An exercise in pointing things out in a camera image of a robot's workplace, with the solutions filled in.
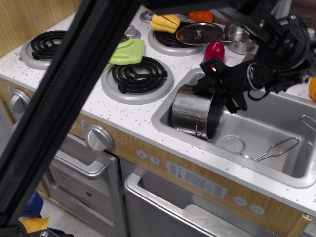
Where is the yellow cloth on floor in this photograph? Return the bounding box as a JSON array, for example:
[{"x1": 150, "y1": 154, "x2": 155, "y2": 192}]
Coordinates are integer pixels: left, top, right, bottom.
[{"x1": 21, "y1": 216, "x2": 50, "y2": 234}]

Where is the dishwasher control panel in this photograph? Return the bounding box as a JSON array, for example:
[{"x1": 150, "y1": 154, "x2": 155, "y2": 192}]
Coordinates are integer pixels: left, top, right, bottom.
[{"x1": 166, "y1": 161, "x2": 228, "y2": 199}]

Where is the blue clamp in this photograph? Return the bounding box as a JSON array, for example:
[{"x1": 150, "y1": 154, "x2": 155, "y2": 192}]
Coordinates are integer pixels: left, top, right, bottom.
[{"x1": 21, "y1": 190, "x2": 44, "y2": 217}]

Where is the green toy cutting board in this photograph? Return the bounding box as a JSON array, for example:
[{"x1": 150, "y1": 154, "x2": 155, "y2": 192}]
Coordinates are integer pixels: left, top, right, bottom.
[{"x1": 109, "y1": 38, "x2": 145, "y2": 65}]

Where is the small steel saucepan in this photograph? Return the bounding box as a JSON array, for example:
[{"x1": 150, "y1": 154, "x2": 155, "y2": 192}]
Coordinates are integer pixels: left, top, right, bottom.
[{"x1": 220, "y1": 24, "x2": 259, "y2": 55}]

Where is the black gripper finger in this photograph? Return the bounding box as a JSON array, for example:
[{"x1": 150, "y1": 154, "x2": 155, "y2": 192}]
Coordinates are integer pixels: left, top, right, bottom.
[{"x1": 192, "y1": 78, "x2": 214, "y2": 94}]

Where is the flat steel pot lid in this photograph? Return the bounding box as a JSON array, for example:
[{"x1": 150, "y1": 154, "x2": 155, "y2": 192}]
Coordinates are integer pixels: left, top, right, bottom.
[{"x1": 176, "y1": 22, "x2": 224, "y2": 46}]

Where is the stainless steel pot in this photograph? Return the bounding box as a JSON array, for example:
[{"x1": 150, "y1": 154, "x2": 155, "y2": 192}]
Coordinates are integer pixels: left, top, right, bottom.
[{"x1": 171, "y1": 84, "x2": 224, "y2": 141}]

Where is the grey stovetop knob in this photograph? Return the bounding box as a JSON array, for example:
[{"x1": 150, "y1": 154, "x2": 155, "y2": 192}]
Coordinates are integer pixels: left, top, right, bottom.
[
  {"x1": 124, "y1": 25, "x2": 141, "y2": 39},
  {"x1": 139, "y1": 10, "x2": 154, "y2": 23}
]

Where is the silver oven door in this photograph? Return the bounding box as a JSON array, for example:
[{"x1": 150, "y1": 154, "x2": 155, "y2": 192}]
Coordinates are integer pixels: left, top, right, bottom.
[{"x1": 43, "y1": 133, "x2": 128, "y2": 237}]

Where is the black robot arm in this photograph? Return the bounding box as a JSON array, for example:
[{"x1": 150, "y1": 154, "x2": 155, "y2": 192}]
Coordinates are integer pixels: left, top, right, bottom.
[{"x1": 192, "y1": 0, "x2": 316, "y2": 113}]

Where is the front right stove burner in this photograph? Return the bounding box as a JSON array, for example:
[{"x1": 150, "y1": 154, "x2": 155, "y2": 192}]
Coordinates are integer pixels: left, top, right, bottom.
[{"x1": 101, "y1": 57, "x2": 174, "y2": 105}]

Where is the grey stovetop knob back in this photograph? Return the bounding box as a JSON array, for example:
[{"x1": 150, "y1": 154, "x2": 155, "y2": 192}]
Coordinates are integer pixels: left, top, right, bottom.
[{"x1": 139, "y1": 10, "x2": 154, "y2": 23}]

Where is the silver dishwasher door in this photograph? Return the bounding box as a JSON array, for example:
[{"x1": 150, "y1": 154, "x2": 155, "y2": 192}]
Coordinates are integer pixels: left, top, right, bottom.
[{"x1": 124, "y1": 172, "x2": 282, "y2": 237}]

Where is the silver oven dial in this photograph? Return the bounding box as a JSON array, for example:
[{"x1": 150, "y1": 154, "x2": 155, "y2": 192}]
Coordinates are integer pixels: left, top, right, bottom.
[
  {"x1": 85, "y1": 124, "x2": 114, "y2": 152},
  {"x1": 8, "y1": 89, "x2": 31, "y2": 114}
]

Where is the grey sink basin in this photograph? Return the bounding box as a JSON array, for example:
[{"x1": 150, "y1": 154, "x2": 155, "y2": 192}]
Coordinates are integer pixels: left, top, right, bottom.
[{"x1": 152, "y1": 69, "x2": 316, "y2": 188}]

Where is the orange toy carrot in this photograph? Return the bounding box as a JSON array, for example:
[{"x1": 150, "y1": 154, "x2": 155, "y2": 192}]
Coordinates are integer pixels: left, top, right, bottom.
[{"x1": 188, "y1": 10, "x2": 214, "y2": 23}]

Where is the stove burner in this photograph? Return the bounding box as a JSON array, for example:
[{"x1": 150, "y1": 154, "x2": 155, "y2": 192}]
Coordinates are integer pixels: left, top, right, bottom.
[
  {"x1": 20, "y1": 30, "x2": 67, "y2": 70},
  {"x1": 101, "y1": 57, "x2": 174, "y2": 105},
  {"x1": 148, "y1": 30, "x2": 206, "y2": 57}
]

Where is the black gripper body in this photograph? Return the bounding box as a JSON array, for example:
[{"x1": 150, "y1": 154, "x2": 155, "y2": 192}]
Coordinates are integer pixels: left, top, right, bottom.
[{"x1": 200, "y1": 57, "x2": 254, "y2": 114}]

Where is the metal wire handle right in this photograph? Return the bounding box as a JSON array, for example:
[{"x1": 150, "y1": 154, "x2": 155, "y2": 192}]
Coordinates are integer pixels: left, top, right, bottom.
[{"x1": 300, "y1": 115, "x2": 316, "y2": 131}]

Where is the front left stove burner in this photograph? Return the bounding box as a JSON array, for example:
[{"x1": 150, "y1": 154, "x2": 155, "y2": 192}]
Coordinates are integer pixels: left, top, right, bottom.
[{"x1": 20, "y1": 30, "x2": 67, "y2": 70}]

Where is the grey stovetop knob middle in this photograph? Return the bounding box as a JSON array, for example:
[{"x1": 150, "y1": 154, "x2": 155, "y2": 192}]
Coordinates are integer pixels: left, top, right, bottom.
[{"x1": 124, "y1": 25, "x2": 141, "y2": 39}]

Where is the red toy pepper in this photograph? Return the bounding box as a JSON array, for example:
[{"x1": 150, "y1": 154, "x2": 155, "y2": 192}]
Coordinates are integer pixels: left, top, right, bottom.
[{"x1": 203, "y1": 40, "x2": 225, "y2": 62}]

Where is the orange toy fruit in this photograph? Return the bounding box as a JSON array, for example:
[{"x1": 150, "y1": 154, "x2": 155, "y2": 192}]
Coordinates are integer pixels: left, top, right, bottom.
[{"x1": 309, "y1": 77, "x2": 316, "y2": 102}]

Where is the black camera frame bar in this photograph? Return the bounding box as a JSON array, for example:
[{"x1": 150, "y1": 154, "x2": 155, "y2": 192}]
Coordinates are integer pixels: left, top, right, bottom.
[{"x1": 0, "y1": 0, "x2": 230, "y2": 235}]

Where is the metal utensil in sink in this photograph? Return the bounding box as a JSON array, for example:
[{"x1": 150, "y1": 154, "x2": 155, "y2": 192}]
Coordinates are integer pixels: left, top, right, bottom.
[{"x1": 239, "y1": 137, "x2": 300, "y2": 162}]

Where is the yellow toy bell pepper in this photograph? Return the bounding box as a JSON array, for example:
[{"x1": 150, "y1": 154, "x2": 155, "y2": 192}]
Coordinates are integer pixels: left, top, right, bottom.
[{"x1": 150, "y1": 14, "x2": 181, "y2": 34}]

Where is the back right stove burner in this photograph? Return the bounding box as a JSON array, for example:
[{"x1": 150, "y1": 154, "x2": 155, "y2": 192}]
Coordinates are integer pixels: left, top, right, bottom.
[{"x1": 148, "y1": 30, "x2": 206, "y2": 57}]

